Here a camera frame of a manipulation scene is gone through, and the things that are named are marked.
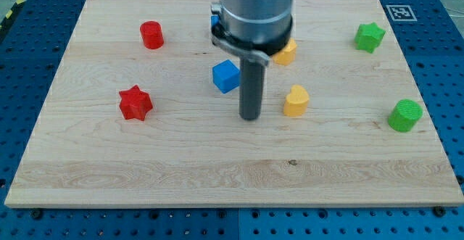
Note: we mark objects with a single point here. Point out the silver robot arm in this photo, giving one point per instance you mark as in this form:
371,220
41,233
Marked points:
253,31

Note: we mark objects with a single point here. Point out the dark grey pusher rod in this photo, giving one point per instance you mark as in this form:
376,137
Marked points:
251,87

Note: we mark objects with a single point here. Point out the red star block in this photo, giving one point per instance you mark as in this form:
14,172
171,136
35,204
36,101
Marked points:
135,103

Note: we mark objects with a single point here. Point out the blue cube block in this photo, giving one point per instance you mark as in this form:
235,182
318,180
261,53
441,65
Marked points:
226,76

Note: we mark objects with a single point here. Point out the fiducial marker tag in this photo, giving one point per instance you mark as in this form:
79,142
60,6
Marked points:
401,13

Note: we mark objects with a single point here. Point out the yellow hexagon block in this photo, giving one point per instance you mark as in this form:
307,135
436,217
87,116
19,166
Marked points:
287,55

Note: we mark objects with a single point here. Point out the red cylinder block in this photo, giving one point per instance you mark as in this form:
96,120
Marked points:
151,33

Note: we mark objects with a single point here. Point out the green cylinder block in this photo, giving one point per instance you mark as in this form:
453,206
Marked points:
405,115

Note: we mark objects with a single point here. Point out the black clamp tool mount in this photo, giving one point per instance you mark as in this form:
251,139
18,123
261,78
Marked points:
251,33

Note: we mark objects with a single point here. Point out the yellow heart block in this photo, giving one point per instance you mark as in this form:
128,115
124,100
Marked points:
296,101

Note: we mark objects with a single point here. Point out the small blue block behind arm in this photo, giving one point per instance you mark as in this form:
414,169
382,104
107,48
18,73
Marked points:
214,19

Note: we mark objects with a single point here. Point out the green star block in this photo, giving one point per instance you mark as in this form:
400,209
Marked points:
369,37

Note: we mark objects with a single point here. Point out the wooden board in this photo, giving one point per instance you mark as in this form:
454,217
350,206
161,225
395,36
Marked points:
194,150

